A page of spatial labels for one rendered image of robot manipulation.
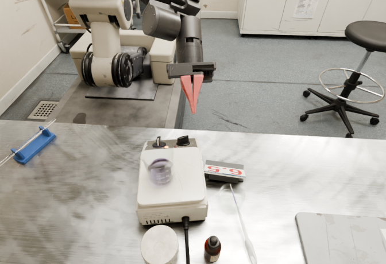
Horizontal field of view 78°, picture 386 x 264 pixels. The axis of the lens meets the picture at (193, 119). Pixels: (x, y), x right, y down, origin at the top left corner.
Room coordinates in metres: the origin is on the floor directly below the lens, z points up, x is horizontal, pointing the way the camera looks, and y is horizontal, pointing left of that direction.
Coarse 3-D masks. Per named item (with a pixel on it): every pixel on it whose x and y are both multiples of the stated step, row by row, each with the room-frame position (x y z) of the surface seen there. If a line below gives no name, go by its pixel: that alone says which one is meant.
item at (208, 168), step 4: (208, 168) 0.31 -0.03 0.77; (212, 168) 0.31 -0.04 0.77; (216, 168) 0.31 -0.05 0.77; (220, 168) 0.31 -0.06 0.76; (224, 168) 0.31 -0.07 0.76; (228, 168) 0.32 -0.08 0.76; (220, 172) 0.29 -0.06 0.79; (224, 172) 0.29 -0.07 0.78; (228, 172) 0.29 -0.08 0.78; (232, 172) 0.29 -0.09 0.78; (236, 172) 0.30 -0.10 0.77; (240, 172) 0.30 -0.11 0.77
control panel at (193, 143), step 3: (189, 138) 0.39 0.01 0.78; (192, 138) 0.39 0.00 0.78; (150, 141) 0.38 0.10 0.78; (165, 141) 0.37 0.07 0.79; (168, 141) 0.37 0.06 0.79; (171, 141) 0.37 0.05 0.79; (174, 141) 0.37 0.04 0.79; (192, 141) 0.37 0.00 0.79; (195, 141) 0.37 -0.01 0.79; (147, 144) 0.36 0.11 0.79; (171, 144) 0.36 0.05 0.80; (174, 144) 0.36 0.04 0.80; (192, 144) 0.35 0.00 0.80; (195, 144) 0.35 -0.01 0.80; (174, 147) 0.33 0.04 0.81; (177, 147) 0.34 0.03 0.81
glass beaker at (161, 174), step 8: (152, 144) 0.27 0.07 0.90; (160, 144) 0.27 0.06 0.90; (168, 144) 0.27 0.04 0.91; (144, 152) 0.25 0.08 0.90; (152, 152) 0.26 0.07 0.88; (160, 152) 0.27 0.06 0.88; (168, 152) 0.26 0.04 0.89; (144, 160) 0.24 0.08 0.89; (152, 160) 0.26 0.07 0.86; (168, 160) 0.23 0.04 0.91; (152, 168) 0.22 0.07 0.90; (160, 168) 0.22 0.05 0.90; (168, 168) 0.23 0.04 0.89; (152, 176) 0.22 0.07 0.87; (160, 176) 0.22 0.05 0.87; (168, 176) 0.23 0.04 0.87; (152, 184) 0.23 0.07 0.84; (160, 184) 0.22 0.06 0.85; (168, 184) 0.23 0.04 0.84
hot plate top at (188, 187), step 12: (180, 156) 0.29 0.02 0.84; (192, 156) 0.29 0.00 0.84; (144, 168) 0.26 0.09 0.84; (180, 168) 0.26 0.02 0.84; (192, 168) 0.26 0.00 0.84; (144, 180) 0.24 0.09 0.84; (180, 180) 0.24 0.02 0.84; (192, 180) 0.24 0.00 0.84; (144, 192) 0.21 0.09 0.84; (156, 192) 0.21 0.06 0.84; (168, 192) 0.21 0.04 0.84; (180, 192) 0.21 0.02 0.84; (192, 192) 0.21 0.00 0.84; (204, 192) 0.21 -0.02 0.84; (144, 204) 0.19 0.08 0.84; (156, 204) 0.19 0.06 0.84; (168, 204) 0.19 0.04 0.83
